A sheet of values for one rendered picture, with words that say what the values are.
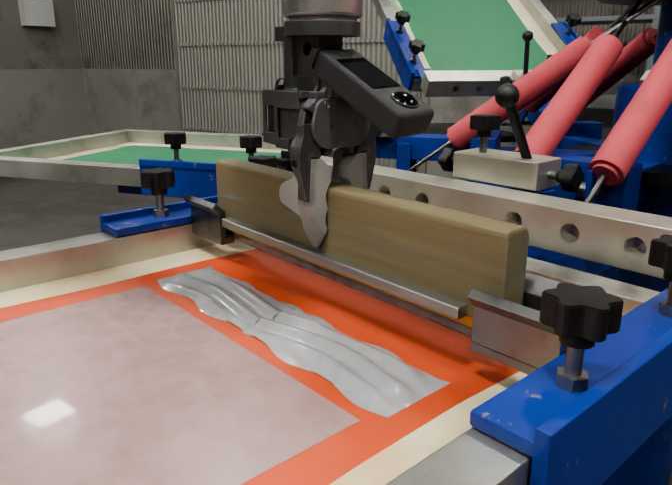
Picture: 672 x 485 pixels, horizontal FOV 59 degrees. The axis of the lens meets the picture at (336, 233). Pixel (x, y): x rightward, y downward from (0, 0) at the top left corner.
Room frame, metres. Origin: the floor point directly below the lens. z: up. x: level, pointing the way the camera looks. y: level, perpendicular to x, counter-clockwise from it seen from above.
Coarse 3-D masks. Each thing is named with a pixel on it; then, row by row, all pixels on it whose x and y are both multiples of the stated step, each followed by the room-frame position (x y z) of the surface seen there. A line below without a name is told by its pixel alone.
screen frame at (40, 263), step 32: (0, 256) 0.61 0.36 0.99; (32, 256) 0.61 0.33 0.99; (64, 256) 0.64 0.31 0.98; (96, 256) 0.66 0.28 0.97; (128, 256) 0.68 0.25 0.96; (160, 256) 0.71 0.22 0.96; (0, 288) 0.59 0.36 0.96; (608, 288) 0.51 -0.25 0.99; (640, 288) 0.51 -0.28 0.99; (448, 448) 0.28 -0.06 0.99; (480, 448) 0.28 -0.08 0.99; (512, 448) 0.28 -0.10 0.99; (416, 480) 0.25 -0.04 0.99; (448, 480) 0.25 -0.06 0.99; (480, 480) 0.25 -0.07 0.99; (512, 480) 0.26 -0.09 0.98
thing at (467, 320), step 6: (240, 234) 0.69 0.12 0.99; (270, 246) 0.65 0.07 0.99; (300, 258) 0.61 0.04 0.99; (330, 270) 0.57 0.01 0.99; (360, 282) 0.54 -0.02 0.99; (390, 294) 0.51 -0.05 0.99; (420, 306) 0.48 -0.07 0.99; (450, 318) 0.46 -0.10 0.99; (462, 318) 0.45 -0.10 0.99; (468, 318) 0.44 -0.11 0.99; (468, 324) 0.44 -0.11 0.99
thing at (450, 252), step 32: (224, 160) 0.71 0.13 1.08; (224, 192) 0.70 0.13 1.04; (256, 192) 0.65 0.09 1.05; (352, 192) 0.54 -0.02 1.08; (256, 224) 0.65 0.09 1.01; (288, 224) 0.60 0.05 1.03; (352, 224) 0.53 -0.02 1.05; (384, 224) 0.50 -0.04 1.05; (416, 224) 0.47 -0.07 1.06; (448, 224) 0.45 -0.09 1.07; (480, 224) 0.43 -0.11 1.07; (512, 224) 0.43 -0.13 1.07; (352, 256) 0.53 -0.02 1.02; (384, 256) 0.50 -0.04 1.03; (416, 256) 0.47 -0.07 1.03; (448, 256) 0.45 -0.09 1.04; (480, 256) 0.43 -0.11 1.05; (512, 256) 0.42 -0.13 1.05; (448, 288) 0.45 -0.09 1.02; (480, 288) 0.42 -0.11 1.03; (512, 288) 0.42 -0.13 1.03
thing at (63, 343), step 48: (96, 288) 0.60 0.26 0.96; (144, 288) 0.60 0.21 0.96; (288, 288) 0.60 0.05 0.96; (336, 288) 0.60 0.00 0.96; (0, 336) 0.49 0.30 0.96; (48, 336) 0.49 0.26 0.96; (96, 336) 0.49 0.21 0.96; (144, 336) 0.49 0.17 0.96; (192, 336) 0.49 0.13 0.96; (0, 384) 0.40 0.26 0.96; (48, 384) 0.40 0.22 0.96
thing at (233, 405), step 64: (384, 320) 0.52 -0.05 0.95; (128, 384) 0.40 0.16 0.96; (192, 384) 0.40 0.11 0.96; (256, 384) 0.40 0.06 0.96; (320, 384) 0.40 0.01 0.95; (448, 384) 0.40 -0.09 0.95; (0, 448) 0.33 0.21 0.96; (64, 448) 0.33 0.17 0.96; (128, 448) 0.33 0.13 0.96; (192, 448) 0.33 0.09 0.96; (256, 448) 0.33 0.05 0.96; (320, 448) 0.33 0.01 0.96; (384, 448) 0.33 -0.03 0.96
